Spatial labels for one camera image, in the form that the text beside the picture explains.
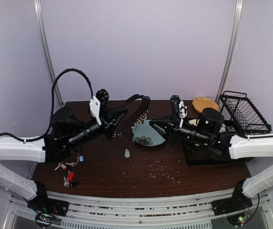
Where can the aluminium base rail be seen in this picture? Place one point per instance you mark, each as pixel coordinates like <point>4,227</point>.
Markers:
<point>176,212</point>

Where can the black key tag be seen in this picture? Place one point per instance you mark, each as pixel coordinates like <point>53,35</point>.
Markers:
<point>73,184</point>

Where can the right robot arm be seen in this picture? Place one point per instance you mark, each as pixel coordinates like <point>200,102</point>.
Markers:
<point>206,133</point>

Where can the pale green key tag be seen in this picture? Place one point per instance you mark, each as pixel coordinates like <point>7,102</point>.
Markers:
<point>127,153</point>

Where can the blue key tag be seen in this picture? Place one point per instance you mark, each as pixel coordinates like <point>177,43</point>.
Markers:
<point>80,158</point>

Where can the red key tag with key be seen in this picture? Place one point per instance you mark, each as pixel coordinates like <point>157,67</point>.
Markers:
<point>62,166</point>

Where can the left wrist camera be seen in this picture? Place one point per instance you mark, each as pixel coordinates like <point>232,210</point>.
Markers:
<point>97,104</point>

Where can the right aluminium post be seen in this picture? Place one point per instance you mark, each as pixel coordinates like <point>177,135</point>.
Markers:
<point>234,39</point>

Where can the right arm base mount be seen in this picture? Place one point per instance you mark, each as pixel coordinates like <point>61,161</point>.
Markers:
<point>238,209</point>

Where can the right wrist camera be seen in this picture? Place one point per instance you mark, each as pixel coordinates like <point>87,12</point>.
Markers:
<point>178,106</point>

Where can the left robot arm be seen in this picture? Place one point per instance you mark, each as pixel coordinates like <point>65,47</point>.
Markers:
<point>69,134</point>

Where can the orange dotted plate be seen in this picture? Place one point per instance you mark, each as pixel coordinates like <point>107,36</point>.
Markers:
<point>200,103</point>

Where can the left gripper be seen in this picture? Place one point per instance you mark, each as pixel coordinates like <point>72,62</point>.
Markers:
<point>111,120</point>

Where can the silver key near black tag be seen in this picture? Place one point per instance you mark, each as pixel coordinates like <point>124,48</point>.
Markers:
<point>66,182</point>

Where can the grey leather key holder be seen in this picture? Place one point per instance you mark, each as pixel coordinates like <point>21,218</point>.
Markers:
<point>142,108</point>

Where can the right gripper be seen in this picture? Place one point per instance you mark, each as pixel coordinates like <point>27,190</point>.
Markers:
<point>175,126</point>

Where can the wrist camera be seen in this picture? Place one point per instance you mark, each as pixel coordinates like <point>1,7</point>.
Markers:
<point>178,106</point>
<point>97,104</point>

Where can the black wire dish rack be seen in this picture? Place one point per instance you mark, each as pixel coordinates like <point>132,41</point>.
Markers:
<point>245,119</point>

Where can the left aluminium post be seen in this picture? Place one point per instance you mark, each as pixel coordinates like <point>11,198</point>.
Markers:
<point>44,41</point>

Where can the light blue flower plate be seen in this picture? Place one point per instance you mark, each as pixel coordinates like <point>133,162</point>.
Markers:
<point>145,135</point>

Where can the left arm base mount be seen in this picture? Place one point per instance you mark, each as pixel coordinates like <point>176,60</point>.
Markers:
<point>47,209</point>

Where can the aluminium post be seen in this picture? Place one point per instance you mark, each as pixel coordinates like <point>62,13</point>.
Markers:
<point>44,41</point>
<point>234,39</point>

